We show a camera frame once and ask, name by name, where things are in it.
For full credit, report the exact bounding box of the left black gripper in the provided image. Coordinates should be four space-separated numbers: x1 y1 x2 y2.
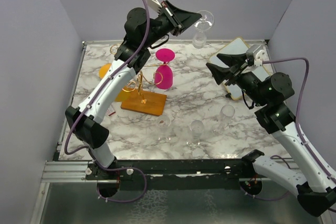
142 0 202 49

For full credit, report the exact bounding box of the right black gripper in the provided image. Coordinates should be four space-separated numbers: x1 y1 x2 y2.
207 52 268 106

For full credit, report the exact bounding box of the clear wine glass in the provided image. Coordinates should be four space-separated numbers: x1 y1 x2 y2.
187 120 205 145
156 115 172 141
192 10 214 49

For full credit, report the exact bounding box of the clear flute glass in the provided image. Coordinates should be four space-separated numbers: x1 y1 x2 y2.
212 105 235 136

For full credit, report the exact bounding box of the pink plastic wine glass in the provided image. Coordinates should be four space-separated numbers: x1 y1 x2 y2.
154 48 175 90

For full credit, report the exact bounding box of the yellow plastic wine glass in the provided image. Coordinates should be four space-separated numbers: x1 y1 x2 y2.
96 61 134 106

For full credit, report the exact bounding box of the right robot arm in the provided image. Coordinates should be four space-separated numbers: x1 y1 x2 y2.
206 52 335 217

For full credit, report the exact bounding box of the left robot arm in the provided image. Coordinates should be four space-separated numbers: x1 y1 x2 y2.
65 1 201 179

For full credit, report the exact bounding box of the white board gold rim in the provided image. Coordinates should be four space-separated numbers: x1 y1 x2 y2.
209 37 270 101

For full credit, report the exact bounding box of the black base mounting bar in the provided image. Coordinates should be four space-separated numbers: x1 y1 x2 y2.
86 158 260 191

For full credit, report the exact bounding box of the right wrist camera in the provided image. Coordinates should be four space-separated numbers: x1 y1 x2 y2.
246 45 266 67

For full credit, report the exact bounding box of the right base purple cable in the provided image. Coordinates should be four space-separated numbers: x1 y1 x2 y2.
243 179 292 200

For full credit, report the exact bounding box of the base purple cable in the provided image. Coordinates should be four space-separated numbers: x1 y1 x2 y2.
243 179 292 200
96 167 149 204

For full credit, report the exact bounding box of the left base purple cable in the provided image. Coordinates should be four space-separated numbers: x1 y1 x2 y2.
96 167 149 204

